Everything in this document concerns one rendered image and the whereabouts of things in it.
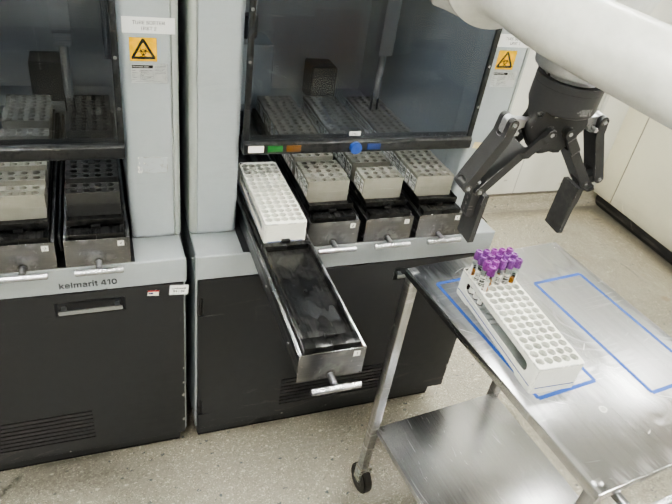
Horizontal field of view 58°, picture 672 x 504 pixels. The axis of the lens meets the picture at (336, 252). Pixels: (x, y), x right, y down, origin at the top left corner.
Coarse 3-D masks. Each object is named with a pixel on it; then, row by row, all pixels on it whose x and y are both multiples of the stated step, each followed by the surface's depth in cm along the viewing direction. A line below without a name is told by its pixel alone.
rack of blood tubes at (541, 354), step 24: (480, 288) 122; (504, 288) 123; (480, 312) 122; (504, 312) 117; (528, 312) 119; (504, 336) 120; (528, 336) 112; (552, 336) 113; (528, 360) 108; (552, 360) 107; (576, 360) 108; (528, 384) 108; (552, 384) 109
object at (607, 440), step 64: (448, 320) 123; (576, 320) 128; (640, 320) 131; (384, 384) 154; (512, 384) 110; (576, 384) 112; (640, 384) 114; (448, 448) 163; (512, 448) 166; (576, 448) 100; (640, 448) 102
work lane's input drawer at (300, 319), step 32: (256, 256) 137; (288, 256) 136; (288, 288) 126; (320, 288) 128; (288, 320) 118; (320, 320) 120; (352, 320) 121; (288, 352) 117; (320, 352) 112; (352, 352) 114; (352, 384) 114
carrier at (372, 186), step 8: (368, 176) 157; (376, 176) 157; (384, 176) 157; (392, 176) 158; (400, 176) 159; (368, 184) 156; (376, 184) 157; (384, 184) 158; (392, 184) 158; (400, 184) 159; (360, 192) 158; (368, 192) 157; (376, 192) 158; (384, 192) 159; (392, 192) 160; (400, 192) 161
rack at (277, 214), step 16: (240, 176) 155; (256, 176) 152; (272, 176) 154; (256, 192) 146; (272, 192) 146; (288, 192) 147; (256, 208) 140; (272, 208) 140; (288, 208) 141; (256, 224) 142; (272, 224) 134; (288, 224) 136; (304, 224) 137; (272, 240) 137
